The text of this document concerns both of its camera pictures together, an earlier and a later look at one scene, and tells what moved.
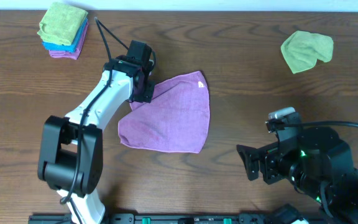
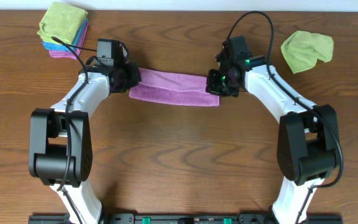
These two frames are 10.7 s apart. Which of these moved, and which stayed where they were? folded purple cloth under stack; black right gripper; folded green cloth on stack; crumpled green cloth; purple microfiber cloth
Moved: purple microfiber cloth; black right gripper
Stayed: folded green cloth on stack; folded purple cloth under stack; crumpled green cloth
